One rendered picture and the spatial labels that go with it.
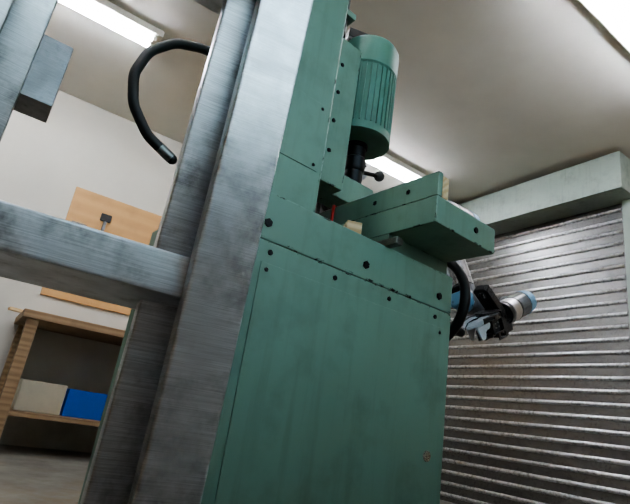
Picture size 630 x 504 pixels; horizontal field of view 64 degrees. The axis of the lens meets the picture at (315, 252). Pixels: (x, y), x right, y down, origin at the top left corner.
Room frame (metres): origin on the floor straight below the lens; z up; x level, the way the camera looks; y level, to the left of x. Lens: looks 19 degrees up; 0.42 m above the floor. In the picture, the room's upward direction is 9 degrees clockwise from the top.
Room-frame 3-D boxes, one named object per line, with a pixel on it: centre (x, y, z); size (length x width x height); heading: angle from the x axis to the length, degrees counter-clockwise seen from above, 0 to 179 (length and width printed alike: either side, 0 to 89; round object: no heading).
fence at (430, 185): (1.15, -0.05, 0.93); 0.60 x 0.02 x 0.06; 37
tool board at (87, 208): (4.25, 1.13, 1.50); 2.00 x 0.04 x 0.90; 122
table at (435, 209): (1.24, -0.17, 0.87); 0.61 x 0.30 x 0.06; 37
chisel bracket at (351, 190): (1.19, -0.05, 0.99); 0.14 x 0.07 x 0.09; 127
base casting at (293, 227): (1.12, 0.03, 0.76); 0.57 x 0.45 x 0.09; 127
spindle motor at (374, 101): (1.20, -0.07, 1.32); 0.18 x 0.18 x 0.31
